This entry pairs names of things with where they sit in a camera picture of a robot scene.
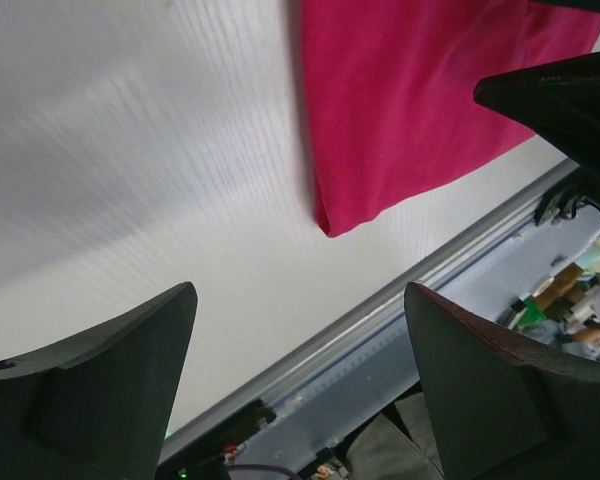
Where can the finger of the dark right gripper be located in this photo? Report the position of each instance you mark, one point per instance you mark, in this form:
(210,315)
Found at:
(559,101)

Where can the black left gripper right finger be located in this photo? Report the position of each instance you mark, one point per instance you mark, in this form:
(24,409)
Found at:
(501,405)

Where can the magenta t shirt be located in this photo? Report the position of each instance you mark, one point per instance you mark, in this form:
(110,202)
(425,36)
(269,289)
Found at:
(389,88)

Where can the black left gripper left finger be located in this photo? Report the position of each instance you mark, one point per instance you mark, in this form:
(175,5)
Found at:
(96,405)

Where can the aluminium mounting rail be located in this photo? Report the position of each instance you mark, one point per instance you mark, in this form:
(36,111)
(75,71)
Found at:
(311,399)

